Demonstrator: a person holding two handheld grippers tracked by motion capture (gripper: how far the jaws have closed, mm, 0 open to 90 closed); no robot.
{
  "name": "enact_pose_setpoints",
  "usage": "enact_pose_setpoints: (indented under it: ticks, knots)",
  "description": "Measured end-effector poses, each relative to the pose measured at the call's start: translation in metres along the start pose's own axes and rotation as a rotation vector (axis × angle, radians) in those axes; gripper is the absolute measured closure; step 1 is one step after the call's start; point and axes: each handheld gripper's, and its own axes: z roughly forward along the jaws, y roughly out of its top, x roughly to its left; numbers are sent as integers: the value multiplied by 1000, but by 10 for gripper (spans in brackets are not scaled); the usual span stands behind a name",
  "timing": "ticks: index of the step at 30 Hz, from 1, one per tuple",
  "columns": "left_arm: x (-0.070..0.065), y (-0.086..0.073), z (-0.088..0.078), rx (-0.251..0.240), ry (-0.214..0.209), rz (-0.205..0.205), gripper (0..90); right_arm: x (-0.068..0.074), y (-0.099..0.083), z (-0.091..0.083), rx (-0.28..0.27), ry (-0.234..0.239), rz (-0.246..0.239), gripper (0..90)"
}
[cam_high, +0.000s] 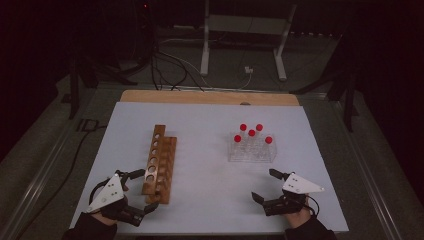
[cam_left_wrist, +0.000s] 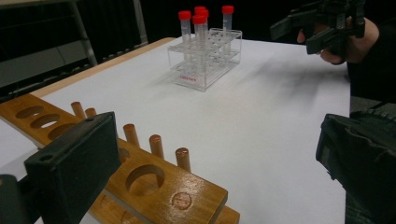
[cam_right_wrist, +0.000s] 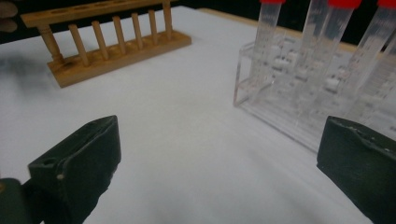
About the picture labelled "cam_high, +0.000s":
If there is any black device with red light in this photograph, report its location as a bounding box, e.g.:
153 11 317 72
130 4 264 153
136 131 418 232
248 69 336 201
133 0 156 64

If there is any metal frame rail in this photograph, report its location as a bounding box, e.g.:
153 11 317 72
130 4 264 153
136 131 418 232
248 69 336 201
331 99 403 240
0 123 79 240

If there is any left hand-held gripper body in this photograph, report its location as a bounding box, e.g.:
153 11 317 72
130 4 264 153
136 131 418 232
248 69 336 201
85 171 148 228

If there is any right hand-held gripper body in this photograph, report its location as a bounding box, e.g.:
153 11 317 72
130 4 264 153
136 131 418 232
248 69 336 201
262 172 326 217

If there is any person's left hand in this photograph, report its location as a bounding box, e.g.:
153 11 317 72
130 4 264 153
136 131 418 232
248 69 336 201
90 211 118 228

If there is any black floor cable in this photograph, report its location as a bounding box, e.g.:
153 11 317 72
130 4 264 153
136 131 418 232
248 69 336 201
14 123 108 239

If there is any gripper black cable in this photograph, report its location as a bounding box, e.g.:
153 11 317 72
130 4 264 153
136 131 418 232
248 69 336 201
88 178 113 206
301 196 321 219

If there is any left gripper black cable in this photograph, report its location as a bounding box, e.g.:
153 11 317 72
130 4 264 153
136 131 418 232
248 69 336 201
88 178 113 206

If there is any clear plastic tube rack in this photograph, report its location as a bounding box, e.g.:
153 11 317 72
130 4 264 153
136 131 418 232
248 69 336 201
227 131 278 164

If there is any red-capped clear tube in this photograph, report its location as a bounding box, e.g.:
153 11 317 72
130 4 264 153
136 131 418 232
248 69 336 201
264 135 274 160
247 129 258 154
254 123 265 148
233 134 244 159
238 123 248 145

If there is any person's right hand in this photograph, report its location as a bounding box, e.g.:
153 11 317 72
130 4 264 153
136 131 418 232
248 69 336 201
283 194 314 230

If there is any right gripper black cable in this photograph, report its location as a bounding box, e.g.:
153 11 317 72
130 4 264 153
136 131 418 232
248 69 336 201
301 196 321 219

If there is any white cable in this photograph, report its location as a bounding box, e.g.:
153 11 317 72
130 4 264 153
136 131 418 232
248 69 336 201
159 49 253 91

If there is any wooden test tube rack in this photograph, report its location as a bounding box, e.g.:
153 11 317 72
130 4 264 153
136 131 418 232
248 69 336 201
141 124 178 205

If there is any black tripod stand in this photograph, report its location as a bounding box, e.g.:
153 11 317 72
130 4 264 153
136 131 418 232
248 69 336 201
289 33 360 133
68 56 138 120

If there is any grey metal stand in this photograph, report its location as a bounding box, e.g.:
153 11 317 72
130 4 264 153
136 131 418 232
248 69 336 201
199 0 298 82

